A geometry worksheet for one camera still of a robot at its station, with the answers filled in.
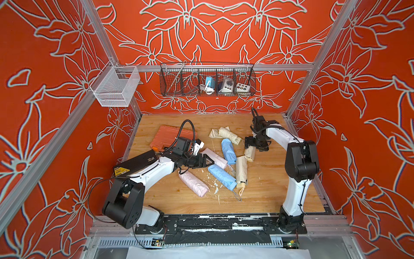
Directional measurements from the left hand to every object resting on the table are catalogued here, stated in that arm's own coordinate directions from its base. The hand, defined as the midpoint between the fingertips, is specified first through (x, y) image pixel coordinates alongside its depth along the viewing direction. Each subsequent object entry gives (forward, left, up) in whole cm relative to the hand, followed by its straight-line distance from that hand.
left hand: (209, 162), depth 81 cm
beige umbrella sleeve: (+27, -7, -7) cm, 28 cm away
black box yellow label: (-1, +48, -9) cm, 49 cm away
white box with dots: (+42, -16, +18) cm, 48 cm away
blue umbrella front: (-4, -8, -8) cm, 12 cm away
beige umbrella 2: (+22, -15, -7) cm, 28 cm away
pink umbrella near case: (+6, -5, -8) cm, 11 cm away
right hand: (+16, -23, -7) cm, 29 cm away
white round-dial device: (+39, -8, +21) cm, 45 cm away
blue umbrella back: (+13, -11, -8) cm, 18 cm away
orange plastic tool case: (+22, +29, -7) cm, 38 cm away
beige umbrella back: (+12, -24, -7) cm, 27 cm away
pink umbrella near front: (-9, +7, -7) cm, 14 cm away
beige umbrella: (+1, -18, -8) cm, 20 cm away
